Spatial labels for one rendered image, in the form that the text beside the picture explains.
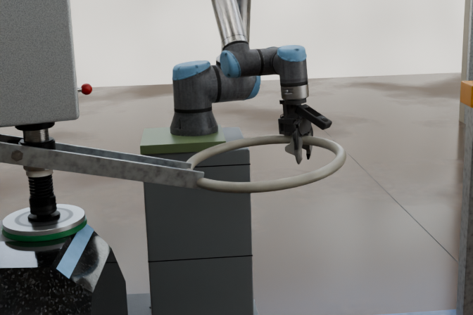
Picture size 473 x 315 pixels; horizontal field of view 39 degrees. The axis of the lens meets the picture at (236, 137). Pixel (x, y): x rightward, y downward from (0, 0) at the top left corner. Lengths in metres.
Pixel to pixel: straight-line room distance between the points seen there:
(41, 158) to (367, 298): 1.92
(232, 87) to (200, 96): 0.13
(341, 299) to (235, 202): 0.92
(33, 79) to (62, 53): 0.09
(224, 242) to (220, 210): 0.13
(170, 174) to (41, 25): 0.53
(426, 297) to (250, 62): 1.59
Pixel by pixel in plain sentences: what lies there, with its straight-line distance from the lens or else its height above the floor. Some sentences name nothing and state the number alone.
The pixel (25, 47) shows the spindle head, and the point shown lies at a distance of 1.64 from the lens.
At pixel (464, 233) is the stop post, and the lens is 2.64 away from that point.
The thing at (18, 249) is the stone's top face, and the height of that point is 0.83.
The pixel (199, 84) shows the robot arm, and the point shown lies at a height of 1.08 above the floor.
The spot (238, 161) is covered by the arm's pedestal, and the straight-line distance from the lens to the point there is 2.45.
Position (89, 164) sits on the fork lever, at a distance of 1.76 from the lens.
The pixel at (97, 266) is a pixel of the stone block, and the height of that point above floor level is 0.76.
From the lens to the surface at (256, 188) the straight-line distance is 1.75.
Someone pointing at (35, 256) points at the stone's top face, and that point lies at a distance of 1.67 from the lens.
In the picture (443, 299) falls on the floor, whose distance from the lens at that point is 3.28.
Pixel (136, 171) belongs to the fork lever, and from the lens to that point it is 1.79.
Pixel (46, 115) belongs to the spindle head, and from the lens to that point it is 1.67.
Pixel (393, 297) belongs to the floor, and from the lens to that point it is 3.25.
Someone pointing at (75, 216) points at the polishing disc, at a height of 0.85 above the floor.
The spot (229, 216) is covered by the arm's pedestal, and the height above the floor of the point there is 0.59.
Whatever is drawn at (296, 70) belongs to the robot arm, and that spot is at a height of 1.18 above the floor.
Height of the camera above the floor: 1.45
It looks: 13 degrees down
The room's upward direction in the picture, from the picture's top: 2 degrees counter-clockwise
